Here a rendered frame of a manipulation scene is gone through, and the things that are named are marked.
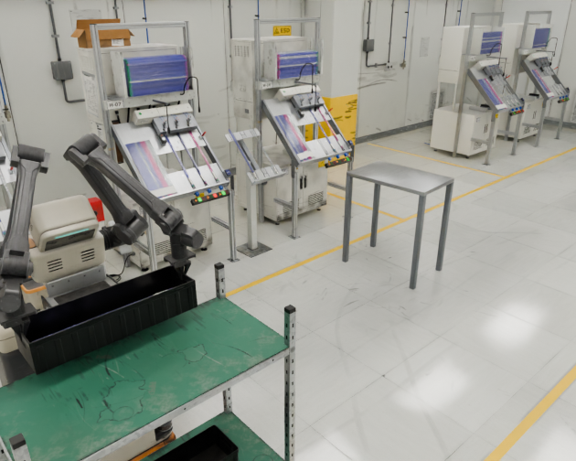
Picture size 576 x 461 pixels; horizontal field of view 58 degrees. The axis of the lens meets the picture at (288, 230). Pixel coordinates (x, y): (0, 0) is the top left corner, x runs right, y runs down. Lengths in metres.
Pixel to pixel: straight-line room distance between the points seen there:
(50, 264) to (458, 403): 2.23
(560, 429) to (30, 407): 2.53
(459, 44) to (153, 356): 6.53
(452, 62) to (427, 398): 5.46
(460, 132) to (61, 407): 6.77
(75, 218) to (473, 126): 6.33
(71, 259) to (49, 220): 0.20
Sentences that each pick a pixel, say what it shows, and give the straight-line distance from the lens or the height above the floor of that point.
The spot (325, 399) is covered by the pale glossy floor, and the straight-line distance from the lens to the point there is 3.07.
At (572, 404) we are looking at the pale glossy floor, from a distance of 3.42.
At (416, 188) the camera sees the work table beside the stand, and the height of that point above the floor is 0.80.
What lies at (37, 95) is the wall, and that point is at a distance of 5.51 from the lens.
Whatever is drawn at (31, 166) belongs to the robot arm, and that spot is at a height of 1.57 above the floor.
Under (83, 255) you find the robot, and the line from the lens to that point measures 2.14.
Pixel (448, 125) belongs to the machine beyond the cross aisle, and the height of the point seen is 0.42.
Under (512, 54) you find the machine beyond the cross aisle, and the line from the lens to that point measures 8.97.
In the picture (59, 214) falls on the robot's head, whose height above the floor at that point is 1.35.
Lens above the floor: 2.05
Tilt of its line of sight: 24 degrees down
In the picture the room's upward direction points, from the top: straight up
